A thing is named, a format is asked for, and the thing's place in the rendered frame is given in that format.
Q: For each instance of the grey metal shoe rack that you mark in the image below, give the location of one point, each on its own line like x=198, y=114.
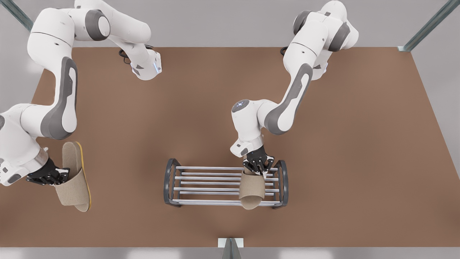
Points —
x=226, y=183

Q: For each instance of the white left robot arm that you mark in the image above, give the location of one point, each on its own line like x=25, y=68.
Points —
x=305, y=54

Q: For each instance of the beige slipper with yellow sole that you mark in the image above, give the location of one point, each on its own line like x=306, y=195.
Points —
x=74, y=180

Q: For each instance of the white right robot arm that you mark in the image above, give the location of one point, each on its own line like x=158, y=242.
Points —
x=54, y=54

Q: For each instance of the silver frame post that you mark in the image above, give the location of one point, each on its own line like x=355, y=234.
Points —
x=427, y=26
x=230, y=248
x=16, y=14

